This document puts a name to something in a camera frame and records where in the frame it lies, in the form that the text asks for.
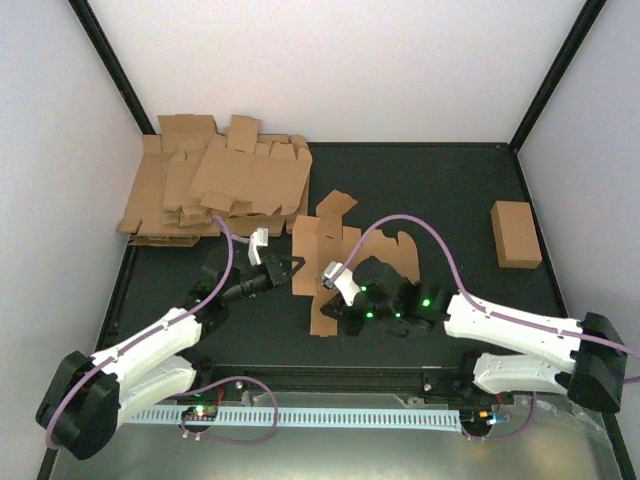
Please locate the black frame post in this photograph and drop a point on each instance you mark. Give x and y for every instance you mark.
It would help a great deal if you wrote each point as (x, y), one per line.
(572, 43)
(102, 46)

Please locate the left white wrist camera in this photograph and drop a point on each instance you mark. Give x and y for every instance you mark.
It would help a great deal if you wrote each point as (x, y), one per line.
(257, 240)

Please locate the stack of flat cardboard blanks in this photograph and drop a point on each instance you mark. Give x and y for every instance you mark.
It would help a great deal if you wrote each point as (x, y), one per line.
(192, 172)

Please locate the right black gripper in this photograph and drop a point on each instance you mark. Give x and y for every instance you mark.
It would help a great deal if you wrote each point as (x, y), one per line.
(337, 309)

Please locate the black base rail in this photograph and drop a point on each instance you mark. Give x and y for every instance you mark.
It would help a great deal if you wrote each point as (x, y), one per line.
(443, 385)

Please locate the right black frame post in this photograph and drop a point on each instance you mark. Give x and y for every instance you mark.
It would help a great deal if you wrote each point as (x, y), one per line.
(572, 43)

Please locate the left black frame post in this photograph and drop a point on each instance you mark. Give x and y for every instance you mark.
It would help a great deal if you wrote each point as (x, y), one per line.
(102, 46)

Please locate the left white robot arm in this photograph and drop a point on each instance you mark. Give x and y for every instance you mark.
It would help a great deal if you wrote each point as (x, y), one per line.
(91, 396)

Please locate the light blue slotted cable duct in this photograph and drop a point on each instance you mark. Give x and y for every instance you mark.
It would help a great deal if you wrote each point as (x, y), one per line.
(294, 417)

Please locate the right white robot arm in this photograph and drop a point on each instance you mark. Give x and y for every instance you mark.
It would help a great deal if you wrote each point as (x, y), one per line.
(582, 359)

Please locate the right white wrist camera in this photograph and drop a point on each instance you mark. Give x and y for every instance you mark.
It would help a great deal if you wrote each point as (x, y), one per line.
(337, 276)

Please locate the metal base plate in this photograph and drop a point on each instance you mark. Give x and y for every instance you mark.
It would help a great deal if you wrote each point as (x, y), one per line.
(562, 443)

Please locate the folded brown cardboard box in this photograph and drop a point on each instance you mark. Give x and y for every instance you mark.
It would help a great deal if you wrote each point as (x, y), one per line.
(517, 244)

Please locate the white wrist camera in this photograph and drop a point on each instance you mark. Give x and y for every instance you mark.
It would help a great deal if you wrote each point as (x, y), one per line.
(337, 276)
(257, 240)

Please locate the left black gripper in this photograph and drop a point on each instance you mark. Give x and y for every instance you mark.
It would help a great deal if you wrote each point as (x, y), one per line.
(275, 272)

